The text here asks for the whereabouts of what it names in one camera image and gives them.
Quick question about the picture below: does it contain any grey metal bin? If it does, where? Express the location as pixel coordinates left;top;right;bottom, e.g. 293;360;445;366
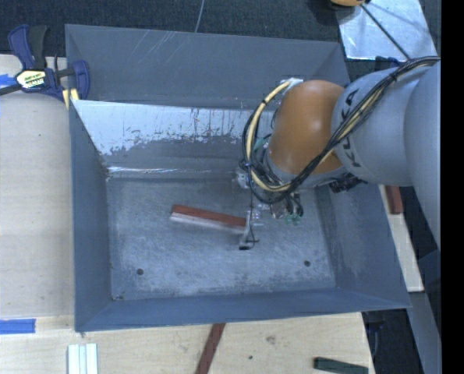
63;23;413;333

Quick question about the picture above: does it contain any red-brown flat block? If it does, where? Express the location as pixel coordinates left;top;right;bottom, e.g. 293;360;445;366
194;323;227;374
384;185;405;215
169;204;249;235

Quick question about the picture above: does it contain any dark green flat block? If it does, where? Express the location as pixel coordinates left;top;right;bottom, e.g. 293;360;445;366
313;356;370;374

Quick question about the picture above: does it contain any black cylinder on white bracket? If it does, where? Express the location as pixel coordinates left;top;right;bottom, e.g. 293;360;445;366
328;175;362;194

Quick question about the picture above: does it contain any pale wood board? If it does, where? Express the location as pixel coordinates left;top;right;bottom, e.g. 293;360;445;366
0;90;76;319

